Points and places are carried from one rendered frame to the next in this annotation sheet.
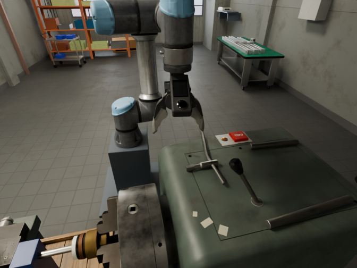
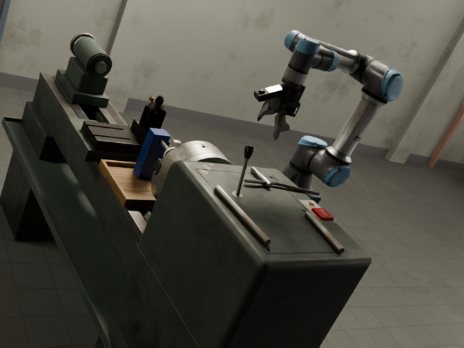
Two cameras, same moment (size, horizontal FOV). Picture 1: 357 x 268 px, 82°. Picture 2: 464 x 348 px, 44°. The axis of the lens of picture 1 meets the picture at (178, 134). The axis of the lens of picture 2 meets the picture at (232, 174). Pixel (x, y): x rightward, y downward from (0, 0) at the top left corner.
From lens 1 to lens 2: 1.81 m
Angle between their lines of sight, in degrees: 54
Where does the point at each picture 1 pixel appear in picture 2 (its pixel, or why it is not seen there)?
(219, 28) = not seen: outside the picture
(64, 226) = not seen: hidden behind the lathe
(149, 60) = (355, 117)
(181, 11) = (298, 47)
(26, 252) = (160, 132)
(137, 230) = (190, 150)
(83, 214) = not seen: hidden behind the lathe
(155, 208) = (208, 155)
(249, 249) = (195, 179)
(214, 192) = (235, 177)
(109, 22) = (289, 42)
